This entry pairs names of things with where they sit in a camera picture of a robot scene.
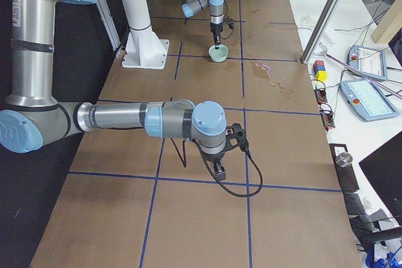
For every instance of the steel cylinder weight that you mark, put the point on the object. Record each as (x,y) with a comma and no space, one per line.
(343,159)

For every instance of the black orange connector upper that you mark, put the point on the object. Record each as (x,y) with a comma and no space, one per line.
(321,96)

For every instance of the black orange connector lower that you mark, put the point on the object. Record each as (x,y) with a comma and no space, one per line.
(327,119)

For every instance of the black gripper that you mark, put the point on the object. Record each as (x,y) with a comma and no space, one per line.
(216,29)
(213,157)

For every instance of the black computer monitor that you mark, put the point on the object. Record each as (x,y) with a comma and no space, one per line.
(382,169)

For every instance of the red blue yellow cube block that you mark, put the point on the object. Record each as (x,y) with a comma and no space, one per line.
(319,70)

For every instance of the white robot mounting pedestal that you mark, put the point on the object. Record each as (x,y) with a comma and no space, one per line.
(143,49)

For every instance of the wooden board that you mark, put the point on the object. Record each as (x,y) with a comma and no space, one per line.
(389,25)

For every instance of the near teach pendant tablet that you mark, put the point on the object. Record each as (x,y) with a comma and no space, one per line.
(366,99)

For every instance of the aluminium frame post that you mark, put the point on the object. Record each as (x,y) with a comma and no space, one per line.
(318,30)

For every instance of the long metal reacher grabber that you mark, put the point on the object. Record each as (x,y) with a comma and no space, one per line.
(360,74)

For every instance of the black orange connector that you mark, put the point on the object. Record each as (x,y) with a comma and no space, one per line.
(327,119)
(321,96)

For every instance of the mint green bowl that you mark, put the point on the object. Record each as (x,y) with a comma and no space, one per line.
(218,53)

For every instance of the teach pendant tablet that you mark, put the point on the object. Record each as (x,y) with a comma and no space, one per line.
(366,99)
(368,61)

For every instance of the far teach pendant tablet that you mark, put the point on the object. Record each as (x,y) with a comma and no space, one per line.
(368,61)

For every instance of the black table clamp plate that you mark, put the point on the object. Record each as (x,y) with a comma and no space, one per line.
(346,176)

